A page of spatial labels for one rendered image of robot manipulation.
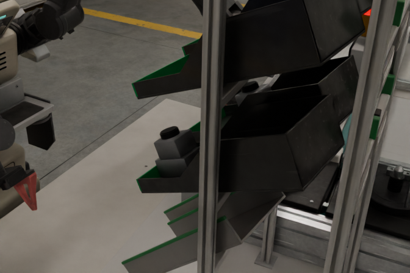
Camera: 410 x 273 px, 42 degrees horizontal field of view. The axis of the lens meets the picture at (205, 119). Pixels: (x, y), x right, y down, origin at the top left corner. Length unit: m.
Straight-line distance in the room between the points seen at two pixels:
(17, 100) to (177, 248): 0.74
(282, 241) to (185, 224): 0.28
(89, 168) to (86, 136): 1.83
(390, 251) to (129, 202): 0.61
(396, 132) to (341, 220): 1.11
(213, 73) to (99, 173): 0.89
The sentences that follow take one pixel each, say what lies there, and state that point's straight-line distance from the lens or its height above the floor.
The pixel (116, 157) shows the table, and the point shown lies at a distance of 1.50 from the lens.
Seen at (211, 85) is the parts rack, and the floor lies 1.42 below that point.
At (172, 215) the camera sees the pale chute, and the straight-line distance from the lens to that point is 1.04.
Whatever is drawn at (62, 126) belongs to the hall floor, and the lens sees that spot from 3.42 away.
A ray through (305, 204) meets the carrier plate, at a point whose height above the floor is 0.97.
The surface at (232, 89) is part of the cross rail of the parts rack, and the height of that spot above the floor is 1.39.
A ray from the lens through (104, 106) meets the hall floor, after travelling 3.60.
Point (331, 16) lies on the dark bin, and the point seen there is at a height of 1.50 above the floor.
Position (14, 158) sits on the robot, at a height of 0.88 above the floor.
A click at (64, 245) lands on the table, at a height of 0.86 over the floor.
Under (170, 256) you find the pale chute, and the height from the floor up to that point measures 1.09.
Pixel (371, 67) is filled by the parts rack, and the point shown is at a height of 1.48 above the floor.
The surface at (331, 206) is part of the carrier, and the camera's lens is 1.18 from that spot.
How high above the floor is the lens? 1.68
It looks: 29 degrees down
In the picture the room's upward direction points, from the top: 2 degrees clockwise
